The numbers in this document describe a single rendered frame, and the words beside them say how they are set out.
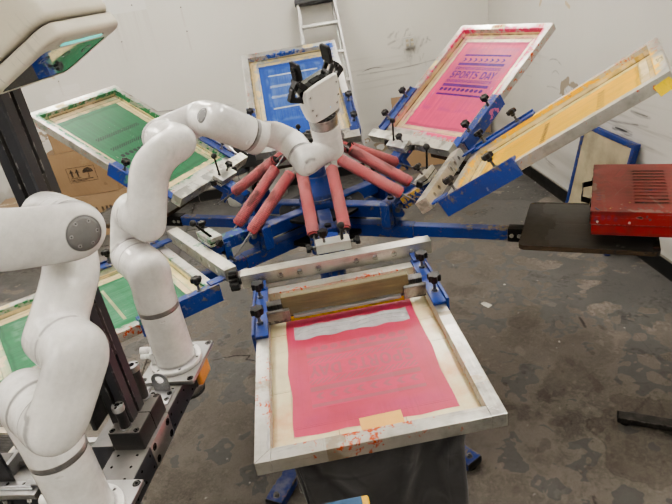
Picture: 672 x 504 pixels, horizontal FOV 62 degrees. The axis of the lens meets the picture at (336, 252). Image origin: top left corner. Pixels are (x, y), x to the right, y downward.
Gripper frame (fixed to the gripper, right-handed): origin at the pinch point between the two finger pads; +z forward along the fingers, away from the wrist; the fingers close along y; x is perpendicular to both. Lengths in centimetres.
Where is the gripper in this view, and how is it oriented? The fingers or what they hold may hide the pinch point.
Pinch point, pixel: (310, 57)
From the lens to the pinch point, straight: 136.7
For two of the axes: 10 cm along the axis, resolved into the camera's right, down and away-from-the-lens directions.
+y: -7.3, 5.8, -3.6
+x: -6.6, -4.9, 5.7
